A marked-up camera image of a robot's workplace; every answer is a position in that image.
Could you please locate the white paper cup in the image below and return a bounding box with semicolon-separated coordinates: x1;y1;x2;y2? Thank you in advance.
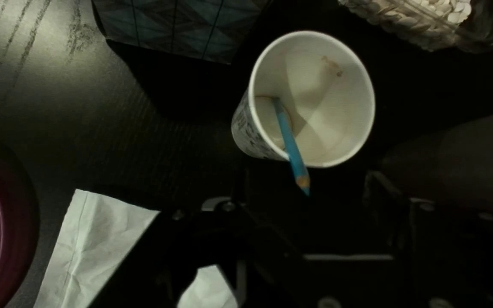
230;29;377;170

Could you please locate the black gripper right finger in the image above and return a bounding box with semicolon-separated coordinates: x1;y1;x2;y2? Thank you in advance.
363;170;413;254

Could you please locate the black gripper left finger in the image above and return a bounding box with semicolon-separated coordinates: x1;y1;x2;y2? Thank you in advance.
231;165;257;218

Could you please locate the crumpled white napkin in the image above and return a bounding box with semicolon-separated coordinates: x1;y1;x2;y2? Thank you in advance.
31;189;240;308

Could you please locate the clear container of white snacks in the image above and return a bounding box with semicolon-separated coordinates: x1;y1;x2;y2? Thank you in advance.
338;0;493;55

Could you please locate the blue pencil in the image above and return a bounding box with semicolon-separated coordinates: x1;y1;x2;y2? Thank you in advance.
271;96;312;197

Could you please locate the teal patterned tissue box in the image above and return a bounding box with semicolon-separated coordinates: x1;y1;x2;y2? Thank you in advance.
91;0;271;65

